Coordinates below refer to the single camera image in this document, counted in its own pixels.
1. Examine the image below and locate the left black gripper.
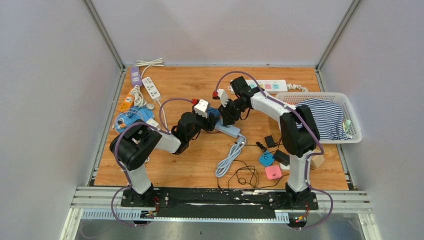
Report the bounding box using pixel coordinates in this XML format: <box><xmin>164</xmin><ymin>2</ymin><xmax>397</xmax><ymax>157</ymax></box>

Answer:
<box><xmin>186</xmin><ymin>105</ymin><xmax>218</xmax><ymax>142</ymax></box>

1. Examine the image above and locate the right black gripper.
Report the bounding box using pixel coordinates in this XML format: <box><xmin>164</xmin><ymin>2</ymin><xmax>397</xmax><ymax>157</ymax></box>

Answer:
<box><xmin>218</xmin><ymin>98</ymin><xmax>248</xmax><ymax>127</ymax></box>

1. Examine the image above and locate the dark blue cube adapter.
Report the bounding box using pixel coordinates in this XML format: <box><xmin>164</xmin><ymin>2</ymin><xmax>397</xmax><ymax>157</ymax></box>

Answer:
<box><xmin>209</xmin><ymin>108</ymin><xmax>221</xmax><ymax>123</ymax></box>

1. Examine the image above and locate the light blue power strip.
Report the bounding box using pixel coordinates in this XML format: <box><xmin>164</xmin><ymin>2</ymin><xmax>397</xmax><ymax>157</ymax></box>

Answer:
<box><xmin>214</xmin><ymin>122</ymin><xmax>241</xmax><ymax>138</ymax></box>

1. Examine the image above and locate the light blue cable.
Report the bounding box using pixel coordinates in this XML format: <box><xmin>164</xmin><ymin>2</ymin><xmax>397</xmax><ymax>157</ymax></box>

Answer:
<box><xmin>215</xmin><ymin>133</ymin><xmax>248</xmax><ymax>178</ymax></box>

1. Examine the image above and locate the black TP-Link charger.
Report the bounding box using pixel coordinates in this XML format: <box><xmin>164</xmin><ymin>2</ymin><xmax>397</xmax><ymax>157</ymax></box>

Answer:
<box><xmin>245</xmin><ymin>135</ymin><xmax>280</xmax><ymax>153</ymax></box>

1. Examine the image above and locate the white power strip blue USB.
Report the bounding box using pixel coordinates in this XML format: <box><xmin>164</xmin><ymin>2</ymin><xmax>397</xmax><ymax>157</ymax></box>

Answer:
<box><xmin>246</xmin><ymin>79</ymin><xmax>308</xmax><ymax>95</ymax></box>

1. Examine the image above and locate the white cube adapter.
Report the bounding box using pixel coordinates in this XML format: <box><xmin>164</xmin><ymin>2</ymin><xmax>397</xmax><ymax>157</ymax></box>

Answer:
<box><xmin>146</xmin><ymin>118</ymin><xmax>161</xmax><ymax>130</ymax></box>

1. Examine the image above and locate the black charger with cable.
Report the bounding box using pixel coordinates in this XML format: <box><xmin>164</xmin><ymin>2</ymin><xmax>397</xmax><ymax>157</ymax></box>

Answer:
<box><xmin>216</xmin><ymin>149</ymin><xmax>291</xmax><ymax>194</ymax></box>

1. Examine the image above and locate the wooden cube adapter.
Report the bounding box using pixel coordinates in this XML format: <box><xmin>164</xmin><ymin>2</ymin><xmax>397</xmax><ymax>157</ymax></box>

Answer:
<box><xmin>310</xmin><ymin>155</ymin><xmax>325</xmax><ymax>169</ymax></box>

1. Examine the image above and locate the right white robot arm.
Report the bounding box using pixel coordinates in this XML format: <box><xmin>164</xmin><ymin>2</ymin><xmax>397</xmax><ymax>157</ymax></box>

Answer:
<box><xmin>212</xmin><ymin>76</ymin><xmax>321</xmax><ymax>209</ymax></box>

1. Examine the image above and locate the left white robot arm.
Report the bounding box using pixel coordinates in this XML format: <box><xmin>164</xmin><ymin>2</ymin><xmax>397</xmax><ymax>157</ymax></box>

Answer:
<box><xmin>109</xmin><ymin>110</ymin><xmax>221</xmax><ymax>207</ymax></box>

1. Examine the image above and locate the small blue charger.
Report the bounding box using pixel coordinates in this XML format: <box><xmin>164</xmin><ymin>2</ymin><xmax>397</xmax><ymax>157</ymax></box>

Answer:
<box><xmin>258</xmin><ymin>151</ymin><xmax>275</xmax><ymax>167</ymax></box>

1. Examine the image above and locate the pink square charger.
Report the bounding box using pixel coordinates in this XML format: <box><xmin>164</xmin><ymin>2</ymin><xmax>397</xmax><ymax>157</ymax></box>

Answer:
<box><xmin>264</xmin><ymin>165</ymin><xmax>283</xmax><ymax>180</ymax></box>

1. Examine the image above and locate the purple power strip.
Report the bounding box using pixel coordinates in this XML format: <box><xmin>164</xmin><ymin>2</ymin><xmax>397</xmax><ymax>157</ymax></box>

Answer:
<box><xmin>130</xmin><ymin>66</ymin><xmax>143</xmax><ymax>87</ymax></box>

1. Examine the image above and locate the orange power strip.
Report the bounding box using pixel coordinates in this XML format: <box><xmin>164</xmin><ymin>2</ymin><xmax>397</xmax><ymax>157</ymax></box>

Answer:
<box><xmin>118</xmin><ymin>92</ymin><xmax>135</xmax><ymax>112</ymax></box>

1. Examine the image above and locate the striped blue white cloth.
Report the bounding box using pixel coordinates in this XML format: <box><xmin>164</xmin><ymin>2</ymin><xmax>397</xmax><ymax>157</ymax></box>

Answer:
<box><xmin>295</xmin><ymin>98</ymin><xmax>352</xmax><ymax>141</ymax></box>

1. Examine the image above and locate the white plastic basket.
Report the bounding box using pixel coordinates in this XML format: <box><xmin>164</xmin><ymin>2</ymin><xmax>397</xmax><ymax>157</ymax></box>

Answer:
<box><xmin>276</xmin><ymin>92</ymin><xmax>363</xmax><ymax>144</ymax></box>

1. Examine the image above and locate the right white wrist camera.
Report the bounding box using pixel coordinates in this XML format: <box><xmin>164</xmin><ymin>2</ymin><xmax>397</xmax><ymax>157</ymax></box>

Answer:
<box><xmin>216</xmin><ymin>88</ymin><xmax>231</xmax><ymax>108</ymax></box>

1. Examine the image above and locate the white power strip with cord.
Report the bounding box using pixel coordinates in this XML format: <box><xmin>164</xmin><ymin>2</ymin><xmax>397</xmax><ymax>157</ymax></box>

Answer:
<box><xmin>141</xmin><ymin>77</ymin><xmax>162</xmax><ymax>102</ymax></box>

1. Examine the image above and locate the black mounting rail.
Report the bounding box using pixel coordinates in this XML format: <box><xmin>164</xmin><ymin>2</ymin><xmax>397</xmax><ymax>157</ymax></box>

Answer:
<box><xmin>119</xmin><ymin>187</ymin><xmax>319</xmax><ymax>220</ymax></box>

